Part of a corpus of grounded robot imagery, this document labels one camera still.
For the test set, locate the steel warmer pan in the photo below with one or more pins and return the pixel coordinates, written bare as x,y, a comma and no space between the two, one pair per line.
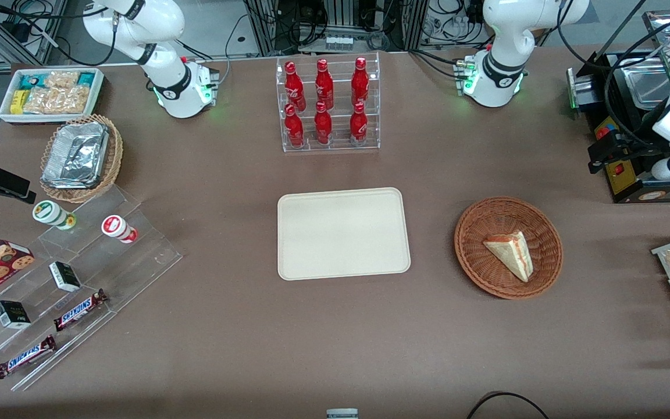
646,84

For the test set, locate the clear acrylic stepped stand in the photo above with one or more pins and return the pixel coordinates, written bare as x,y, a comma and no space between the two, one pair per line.
131,262

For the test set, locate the light tan wicker basket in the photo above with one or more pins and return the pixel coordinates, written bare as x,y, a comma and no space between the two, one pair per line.
115,157

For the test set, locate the red cola bottle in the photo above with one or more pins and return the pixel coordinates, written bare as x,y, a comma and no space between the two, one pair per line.
324,86
294,87
293,128
323,125
359,125
360,84

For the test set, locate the white rectangular snack bin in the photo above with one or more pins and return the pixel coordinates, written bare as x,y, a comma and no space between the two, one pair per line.
6,113

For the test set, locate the black food warmer cabinet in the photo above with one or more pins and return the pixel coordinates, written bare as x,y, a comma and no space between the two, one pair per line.
620,180

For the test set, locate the white power strip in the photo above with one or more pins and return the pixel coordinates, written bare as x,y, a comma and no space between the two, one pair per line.
339,42

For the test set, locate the beige plastic serving tray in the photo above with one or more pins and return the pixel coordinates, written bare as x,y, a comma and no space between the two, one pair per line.
344,233

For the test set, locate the green lidded white cup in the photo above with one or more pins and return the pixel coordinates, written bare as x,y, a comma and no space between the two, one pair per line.
50,213

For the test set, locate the large clear cracker bag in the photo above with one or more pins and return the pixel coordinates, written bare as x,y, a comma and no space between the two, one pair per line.
56,100

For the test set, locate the yellow snack packet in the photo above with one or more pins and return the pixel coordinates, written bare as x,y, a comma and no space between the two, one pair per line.
18,102

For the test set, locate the brown round wicker basket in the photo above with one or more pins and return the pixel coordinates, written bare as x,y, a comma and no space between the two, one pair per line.
480,256

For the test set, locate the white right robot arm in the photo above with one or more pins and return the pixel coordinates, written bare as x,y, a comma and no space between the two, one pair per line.
166,87

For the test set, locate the triangular sandwich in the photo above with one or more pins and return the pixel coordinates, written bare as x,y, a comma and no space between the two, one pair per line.
512,253

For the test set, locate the grey white device edge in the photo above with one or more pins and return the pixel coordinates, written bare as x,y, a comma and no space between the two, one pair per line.
342,414

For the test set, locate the teal snack packet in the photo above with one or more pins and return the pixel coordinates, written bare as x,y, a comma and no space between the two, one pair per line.
29,81
86,79

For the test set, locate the small clear cracker bag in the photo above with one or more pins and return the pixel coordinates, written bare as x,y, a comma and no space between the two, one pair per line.
61,79

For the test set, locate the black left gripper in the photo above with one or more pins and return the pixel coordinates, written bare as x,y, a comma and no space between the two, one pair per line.
630,152

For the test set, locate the red lidded white cup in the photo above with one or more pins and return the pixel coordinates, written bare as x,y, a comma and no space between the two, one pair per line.
117,227

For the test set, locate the red emergency stop button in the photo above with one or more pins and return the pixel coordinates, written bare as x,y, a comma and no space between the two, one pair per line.
602,132

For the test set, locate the brown Snickers bar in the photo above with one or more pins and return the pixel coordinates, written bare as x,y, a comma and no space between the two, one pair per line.
24,357
79,310

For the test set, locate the small black carton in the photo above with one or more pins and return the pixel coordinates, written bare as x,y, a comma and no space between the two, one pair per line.
11,314
65,276

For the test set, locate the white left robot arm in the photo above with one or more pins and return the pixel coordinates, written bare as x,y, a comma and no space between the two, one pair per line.
498,70

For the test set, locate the clear acrylic bottle rack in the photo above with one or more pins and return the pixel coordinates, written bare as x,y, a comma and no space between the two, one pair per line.
338,139

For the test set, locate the aluminium foil container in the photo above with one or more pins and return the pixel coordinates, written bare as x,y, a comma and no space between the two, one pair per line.
74,154

